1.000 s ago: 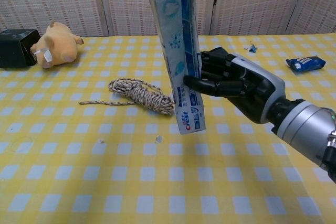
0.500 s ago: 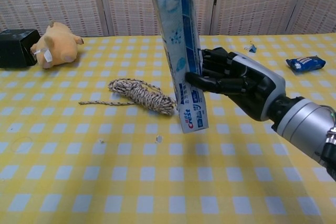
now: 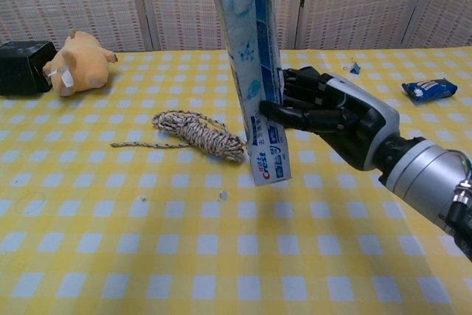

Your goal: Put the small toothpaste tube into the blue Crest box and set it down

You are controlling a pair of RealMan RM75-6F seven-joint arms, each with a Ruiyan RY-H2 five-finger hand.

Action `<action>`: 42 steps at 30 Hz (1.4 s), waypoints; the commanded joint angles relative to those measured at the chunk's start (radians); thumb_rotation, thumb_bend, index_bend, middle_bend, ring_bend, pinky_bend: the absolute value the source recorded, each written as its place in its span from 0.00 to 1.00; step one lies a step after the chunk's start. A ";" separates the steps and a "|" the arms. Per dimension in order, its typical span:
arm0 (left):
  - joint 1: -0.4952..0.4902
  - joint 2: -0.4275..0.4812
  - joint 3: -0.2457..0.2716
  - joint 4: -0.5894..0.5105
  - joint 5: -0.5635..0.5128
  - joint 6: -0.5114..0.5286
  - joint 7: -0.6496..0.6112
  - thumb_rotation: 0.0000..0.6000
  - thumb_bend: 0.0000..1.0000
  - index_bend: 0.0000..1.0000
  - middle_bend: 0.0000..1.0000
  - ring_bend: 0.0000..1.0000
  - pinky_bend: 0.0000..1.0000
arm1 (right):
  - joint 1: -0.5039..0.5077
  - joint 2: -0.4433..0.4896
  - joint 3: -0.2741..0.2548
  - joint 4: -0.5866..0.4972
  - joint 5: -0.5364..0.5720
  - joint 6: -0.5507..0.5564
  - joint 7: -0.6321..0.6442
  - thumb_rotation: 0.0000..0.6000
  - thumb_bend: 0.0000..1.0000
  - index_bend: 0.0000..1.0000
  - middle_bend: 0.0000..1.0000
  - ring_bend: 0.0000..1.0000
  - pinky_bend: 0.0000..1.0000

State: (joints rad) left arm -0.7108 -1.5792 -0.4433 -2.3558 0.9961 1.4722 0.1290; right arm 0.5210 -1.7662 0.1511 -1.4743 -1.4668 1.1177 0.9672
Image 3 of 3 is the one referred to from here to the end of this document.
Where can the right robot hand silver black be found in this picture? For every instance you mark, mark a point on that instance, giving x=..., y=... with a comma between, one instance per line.
x=354, y=116

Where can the blue toothpaste carton box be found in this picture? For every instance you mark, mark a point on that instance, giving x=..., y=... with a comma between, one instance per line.
x=250, y=71

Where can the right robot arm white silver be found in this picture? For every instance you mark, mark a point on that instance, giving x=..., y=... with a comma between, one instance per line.
x=424, y=175

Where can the black cardboard box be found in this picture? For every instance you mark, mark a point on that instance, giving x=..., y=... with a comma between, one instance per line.
x=18, y=68

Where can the blue binder clip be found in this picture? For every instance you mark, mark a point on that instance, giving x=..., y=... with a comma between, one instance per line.
x=354, y=69

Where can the blue snack packet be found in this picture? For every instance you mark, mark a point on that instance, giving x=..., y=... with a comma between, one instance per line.
x=429, y=90

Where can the orange plush toy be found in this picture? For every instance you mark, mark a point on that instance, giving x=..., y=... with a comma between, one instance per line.
x=83, y=64

